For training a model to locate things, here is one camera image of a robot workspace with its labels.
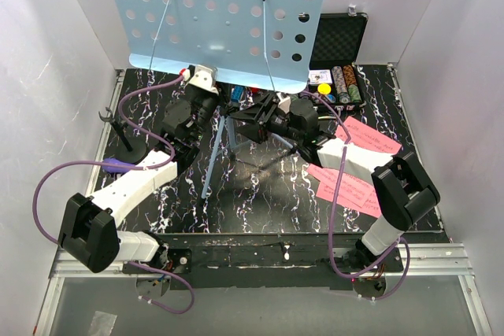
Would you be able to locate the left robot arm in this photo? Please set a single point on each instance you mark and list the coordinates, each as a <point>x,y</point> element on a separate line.
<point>89,226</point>

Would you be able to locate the white card deck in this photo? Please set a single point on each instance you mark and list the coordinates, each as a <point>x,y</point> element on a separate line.
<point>317,77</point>

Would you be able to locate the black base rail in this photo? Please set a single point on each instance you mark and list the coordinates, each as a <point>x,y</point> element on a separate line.
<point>253,260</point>

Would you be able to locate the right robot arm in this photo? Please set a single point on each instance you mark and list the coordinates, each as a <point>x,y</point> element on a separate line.
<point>405,193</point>

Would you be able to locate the light blue music stand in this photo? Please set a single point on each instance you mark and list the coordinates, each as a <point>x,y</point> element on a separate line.
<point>263,43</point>

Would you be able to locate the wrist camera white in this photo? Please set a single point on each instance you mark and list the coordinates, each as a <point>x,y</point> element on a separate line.
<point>284,102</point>
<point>204,77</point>

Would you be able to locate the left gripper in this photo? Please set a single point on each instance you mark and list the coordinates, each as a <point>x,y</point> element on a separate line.
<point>215,97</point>

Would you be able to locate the black microphone stand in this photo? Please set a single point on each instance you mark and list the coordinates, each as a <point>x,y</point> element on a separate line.
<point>131,150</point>

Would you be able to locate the blue toy brick block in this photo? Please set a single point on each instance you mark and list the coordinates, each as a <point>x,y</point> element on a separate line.
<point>237,94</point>

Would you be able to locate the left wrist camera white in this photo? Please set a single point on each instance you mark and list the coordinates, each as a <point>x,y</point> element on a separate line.
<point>204,77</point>

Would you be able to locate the pink sheet music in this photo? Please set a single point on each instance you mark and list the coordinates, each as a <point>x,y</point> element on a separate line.
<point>354,193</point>
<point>368,138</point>

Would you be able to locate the black poker chip case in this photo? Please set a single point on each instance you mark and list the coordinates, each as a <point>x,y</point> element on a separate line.
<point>337,43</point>

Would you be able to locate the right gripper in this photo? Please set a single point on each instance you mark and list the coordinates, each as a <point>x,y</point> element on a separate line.
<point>255,131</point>

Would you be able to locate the purple toy microphone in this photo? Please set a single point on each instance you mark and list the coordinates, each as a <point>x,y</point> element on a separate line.
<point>113,166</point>

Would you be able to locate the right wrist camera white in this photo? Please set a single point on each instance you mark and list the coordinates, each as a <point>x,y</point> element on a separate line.
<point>284,102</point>

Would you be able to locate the yellow round chip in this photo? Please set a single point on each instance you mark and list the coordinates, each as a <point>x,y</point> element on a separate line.
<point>324,88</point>

